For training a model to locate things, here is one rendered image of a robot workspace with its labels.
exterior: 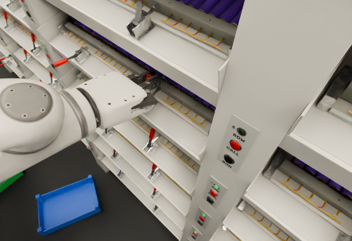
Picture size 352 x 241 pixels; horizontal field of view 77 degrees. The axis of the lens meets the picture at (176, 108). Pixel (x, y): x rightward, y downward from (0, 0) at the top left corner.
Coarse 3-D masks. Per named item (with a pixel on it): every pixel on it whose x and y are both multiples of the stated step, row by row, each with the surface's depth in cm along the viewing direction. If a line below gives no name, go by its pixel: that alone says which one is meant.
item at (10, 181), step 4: (20, 172) 134; (24, 172) 136; (16, 176) 132; (20, 176) 135; (8, 180) 129; (12, 180) 131; (0, 184) 126; (4, 184) 128; (8, 184) 130; (0, 188) 127; (4, 188) 129; (0, 192) 128
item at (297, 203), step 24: (264, 168) 41; (288, 168) 38; (312, 168) 38; (264, 192) 39; (288, 192) 38; (312, 192) 38; (336, 192) 35; (288, 216) 37; (312, 216) 37; (336, 216) 36; (312, 240) 35; (336, 240) 34
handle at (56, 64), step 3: (75, 54) 61; (78, 54) 61; (69, 57) 60; (72, 57) 60; (75, 57) 60; (60, 60) 58; (63, 60) 58; (66, 60) 59; (69, 60) 60; (54, 63) 57; (57, 63) 57; (60, 63) 58; (63, 63) 59; (54, 66) 58; (57, 66) 58
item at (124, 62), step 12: (72, 24) 67; (84, 36) 64; (96, 48) 63; (108, 48) 60; (120, 60) 57; (168, 84) 51; (168, 96) 51; (180, 96) 49; (192, 108) 48; (204, 108) 46; (204, 120) 46
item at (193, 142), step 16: (64, 16) 68; (48, 32) 67; (64, 48) 66; (80, 64) 62; (96, 64) 61; (112, 64) 60; (160, 96) 53; (160, 112) 51; (192, 112) 49; (160, 128) 49; (176, 128) 48; (192, 128) 47; (208, 128) 47; (176, 144) 48; (192, 144) 46
